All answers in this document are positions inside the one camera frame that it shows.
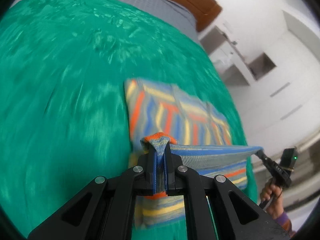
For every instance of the striped knit sweater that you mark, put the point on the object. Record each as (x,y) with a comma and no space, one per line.
(175,110)

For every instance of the person's right hand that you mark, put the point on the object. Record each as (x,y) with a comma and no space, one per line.
(276,202)

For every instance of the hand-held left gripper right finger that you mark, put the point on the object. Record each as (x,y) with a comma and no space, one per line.
(168,175)

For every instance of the white wardrobe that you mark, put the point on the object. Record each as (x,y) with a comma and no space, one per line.
(295,85)

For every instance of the person's right forearm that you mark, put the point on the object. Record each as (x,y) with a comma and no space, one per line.
(285,221)

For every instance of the green floral blanket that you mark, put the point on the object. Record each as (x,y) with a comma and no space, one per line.
(62,92)

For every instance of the brown wooden headboard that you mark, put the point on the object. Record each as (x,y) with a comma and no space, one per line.
(195,2)

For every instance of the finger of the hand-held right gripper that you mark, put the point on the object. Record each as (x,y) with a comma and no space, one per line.
(263,158)

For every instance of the grey checked bedsheet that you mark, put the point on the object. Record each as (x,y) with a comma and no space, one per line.
(160,10)

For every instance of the white wall desk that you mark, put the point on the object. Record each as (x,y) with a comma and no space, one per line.
(230,55)

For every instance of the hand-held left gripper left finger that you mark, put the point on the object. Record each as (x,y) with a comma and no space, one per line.
(153,175)

